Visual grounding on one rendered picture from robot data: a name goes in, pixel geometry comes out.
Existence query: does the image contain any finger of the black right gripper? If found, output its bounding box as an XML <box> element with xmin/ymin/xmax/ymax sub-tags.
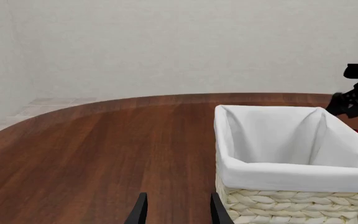
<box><xmin>324</xmin><ymin>92</ymin><xmax>351</xmax><ymax>116</ymax></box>

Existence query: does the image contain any cream woven basket white liner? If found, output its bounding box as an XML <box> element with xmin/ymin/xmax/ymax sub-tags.
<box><xmin>214</xmin><ymin>105</ymin><xmax>358</xmax><ymax>224</ymax></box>

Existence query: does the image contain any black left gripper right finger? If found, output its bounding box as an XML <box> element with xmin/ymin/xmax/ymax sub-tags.
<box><xmin>210</xmin><ymin>192</ymin><xmax>235</xmax><ymax>224</ymax></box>

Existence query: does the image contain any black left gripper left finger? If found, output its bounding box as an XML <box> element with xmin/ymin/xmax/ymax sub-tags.
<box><xmin>124</xmin><ymin>192</ymin><xmax>149</xmax><ymax>224</ymax></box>

